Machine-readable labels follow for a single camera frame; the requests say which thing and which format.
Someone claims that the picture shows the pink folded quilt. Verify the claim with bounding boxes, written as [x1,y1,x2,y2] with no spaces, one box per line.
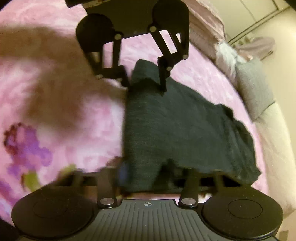
[184,0,226,61]

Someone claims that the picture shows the white wardrobe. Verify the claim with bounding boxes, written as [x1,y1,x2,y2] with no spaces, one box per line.
[210,1,295,45]

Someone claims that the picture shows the black trousers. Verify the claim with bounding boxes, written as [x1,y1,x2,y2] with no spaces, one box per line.
[119,60,260,192]

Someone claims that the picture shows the grey pillow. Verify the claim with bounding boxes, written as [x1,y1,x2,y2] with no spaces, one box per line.
[236,58,275,121]

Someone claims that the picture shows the pink rose bed blanket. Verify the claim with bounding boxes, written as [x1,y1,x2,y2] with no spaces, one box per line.
[0,0,270,223]

